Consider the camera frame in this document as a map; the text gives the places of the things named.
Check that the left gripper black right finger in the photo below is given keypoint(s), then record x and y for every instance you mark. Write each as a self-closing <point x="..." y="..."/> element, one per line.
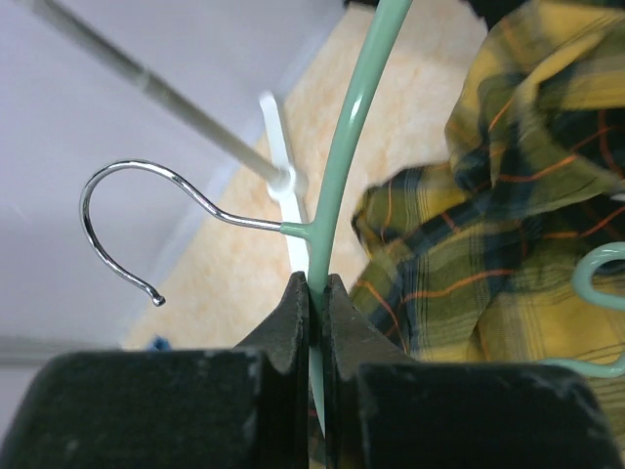
<point x="384" y="409"/>

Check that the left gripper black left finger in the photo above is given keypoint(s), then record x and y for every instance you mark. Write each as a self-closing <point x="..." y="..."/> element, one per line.
<point x="243" y="407"/>

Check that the yellow black plaid shirt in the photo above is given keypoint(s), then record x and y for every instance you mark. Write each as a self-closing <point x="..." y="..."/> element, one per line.
<point x="472" y="259"/>

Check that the folded blue shirt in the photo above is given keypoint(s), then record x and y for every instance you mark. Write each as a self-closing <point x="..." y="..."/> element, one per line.
<point x="158" y="344"/>

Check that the metal clothes rack pole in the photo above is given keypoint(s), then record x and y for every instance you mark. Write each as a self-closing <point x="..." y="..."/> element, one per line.
<point x="150" y="84"/>

